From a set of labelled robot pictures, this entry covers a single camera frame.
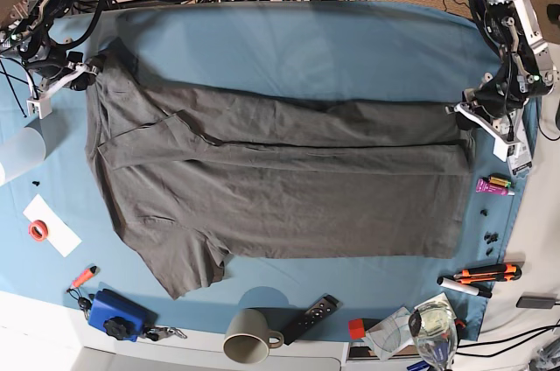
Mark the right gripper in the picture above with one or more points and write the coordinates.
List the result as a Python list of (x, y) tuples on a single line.
[(48, 67)]

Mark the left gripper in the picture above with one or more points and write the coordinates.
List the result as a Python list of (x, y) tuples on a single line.
[(493, 101)]

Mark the grey T-shirt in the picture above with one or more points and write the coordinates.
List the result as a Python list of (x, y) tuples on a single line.
[(191, 175)]

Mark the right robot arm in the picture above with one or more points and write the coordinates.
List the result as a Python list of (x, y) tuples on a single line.
[(25, 40)]

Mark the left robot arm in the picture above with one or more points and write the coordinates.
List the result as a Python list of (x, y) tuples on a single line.
[(511, 30)]

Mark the yellow green battery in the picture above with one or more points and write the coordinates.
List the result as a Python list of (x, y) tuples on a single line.
[(499, 181)]

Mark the purple glue tube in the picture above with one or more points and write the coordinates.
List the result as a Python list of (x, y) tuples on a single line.
[(484, 186)]

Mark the white labelled package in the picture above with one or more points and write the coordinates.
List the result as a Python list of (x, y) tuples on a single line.
[(519, 158)]

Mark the black zip tie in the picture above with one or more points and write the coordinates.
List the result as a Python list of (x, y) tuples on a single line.
[(12, 89)]

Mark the frosted plastic cup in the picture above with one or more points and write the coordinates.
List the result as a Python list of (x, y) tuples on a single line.
[(21, 153)]

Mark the orange black utility knife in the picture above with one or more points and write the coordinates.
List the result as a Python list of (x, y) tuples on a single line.
[(502, 272)]

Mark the white black marker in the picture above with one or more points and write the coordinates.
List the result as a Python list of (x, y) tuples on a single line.
[(463, 288)]

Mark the white paper sheet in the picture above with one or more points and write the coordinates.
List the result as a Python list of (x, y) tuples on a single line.
[(61, 236)]

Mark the orange tape roll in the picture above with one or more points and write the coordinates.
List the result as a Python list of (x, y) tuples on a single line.
[(38, 230)]

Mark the blue table cloth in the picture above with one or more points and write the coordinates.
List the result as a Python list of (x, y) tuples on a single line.
[(321, 51)]

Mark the black power adapter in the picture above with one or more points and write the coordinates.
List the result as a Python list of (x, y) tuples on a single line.
[(536, 302)]

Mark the orange marker pen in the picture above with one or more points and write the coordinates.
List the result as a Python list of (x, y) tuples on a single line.
[(83, 277)]

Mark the clear wine glass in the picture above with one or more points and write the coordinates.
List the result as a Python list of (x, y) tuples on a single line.
[(434, 333)]

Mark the folded clear plastic bag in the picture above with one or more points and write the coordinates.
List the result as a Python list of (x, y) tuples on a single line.
[(390, 336)]

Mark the black remote control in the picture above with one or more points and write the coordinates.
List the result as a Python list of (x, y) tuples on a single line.
[(305, 321)]

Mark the red cube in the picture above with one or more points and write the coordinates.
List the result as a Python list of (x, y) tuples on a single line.
[(356, 329)]

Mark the blue block with black knob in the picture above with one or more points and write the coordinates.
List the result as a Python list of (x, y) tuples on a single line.
[(116, 316)]

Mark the metal keys carabiner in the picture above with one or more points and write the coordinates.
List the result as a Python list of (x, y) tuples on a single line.
[(157, 333)]

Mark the beige ceramic mug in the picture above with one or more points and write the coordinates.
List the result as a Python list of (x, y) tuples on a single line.
[(248, 339)]

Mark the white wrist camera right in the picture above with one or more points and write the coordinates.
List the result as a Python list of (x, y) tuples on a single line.
[(39, 107)]

